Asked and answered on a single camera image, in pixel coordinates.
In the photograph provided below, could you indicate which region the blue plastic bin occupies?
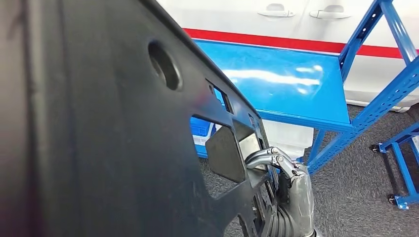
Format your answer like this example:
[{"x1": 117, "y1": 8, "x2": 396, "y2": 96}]
[{"x1": 190, "y1": 116, "x2": 217, "y2": 138}]

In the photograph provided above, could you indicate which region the white car door handle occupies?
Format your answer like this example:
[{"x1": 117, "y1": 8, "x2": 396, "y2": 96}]
[
  {"x1": 257, "y1": 3, "x2": 295, "y2": 18},
  {"x1": 309, "y1": 4, "x2": 351, "y2": 19}
]

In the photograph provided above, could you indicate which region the white plastic bin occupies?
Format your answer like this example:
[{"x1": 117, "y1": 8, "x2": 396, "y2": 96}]
[{"x1": 193, "y1": 134, "x2": 212, "y2": 147}]

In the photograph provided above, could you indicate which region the white car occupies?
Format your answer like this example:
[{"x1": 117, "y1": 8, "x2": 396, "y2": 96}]
[{"x1": 156, "y1": 0, "x2": 419, "y2": 114}]

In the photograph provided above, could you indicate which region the blue metal shelf rack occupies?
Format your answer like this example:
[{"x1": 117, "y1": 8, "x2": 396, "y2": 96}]
[{"x1": 190, "y1": 0, "x2": 419, "y2": 176}]

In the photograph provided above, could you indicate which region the translucent plastic bin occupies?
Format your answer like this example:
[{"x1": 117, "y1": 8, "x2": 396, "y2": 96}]
[{"x1": 261, "y1": 119, "x2": 314, "y2": 159}]

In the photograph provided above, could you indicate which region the small blue wheeled rack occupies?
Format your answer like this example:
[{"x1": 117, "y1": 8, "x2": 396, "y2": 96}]
[{"x1": 370, "y1": 122, "x2": 419, "y2": 211}]

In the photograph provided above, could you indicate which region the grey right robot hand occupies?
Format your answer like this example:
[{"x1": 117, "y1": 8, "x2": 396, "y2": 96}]
[{"x1": 245, "y1": 147, "x2": 315, "y2": 237}]

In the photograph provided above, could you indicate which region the long black plastic part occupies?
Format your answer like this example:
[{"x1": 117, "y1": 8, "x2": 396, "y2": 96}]
[{"x1": 0, "y1": 0, "x2": 279, "y2": 237}]

